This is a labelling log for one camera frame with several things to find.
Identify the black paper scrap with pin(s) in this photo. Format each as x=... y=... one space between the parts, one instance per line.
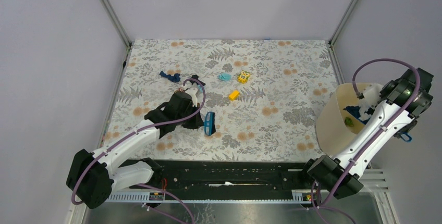
x=195 y=80

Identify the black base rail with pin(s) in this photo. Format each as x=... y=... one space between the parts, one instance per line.
x=229 y=180

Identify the yellow number block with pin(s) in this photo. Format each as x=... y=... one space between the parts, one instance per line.
x=243 y=76

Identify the yellow toy brick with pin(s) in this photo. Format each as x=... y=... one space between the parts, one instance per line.
x=233 y=95

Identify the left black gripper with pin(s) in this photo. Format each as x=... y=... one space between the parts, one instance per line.
x=197 y=122

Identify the blue dustpan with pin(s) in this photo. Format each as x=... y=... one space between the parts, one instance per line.
x=354 y=111

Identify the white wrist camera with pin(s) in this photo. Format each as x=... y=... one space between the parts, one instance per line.
x=194 y=91
x=371 y=95

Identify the beige waste bin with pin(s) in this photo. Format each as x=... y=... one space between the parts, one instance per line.
x=336 y=128

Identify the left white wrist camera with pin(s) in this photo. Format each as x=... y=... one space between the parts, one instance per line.
x=194 y=91

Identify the floral tablecloth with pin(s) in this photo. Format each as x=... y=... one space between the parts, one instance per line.
x=272 y=119

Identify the long dark blue scrap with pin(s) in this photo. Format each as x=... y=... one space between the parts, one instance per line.
x=175 y=78

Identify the green paper scrap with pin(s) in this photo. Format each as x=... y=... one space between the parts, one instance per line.
x=348 y=122

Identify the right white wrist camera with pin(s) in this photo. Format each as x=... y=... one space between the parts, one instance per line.
x=371 y=95

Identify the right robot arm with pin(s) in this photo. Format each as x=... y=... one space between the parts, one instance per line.
x=401 y=102

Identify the blue hand brush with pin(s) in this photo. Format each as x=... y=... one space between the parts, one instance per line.
x=209 y=124

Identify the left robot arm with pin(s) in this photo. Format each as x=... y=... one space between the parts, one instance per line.
x=95 y=175

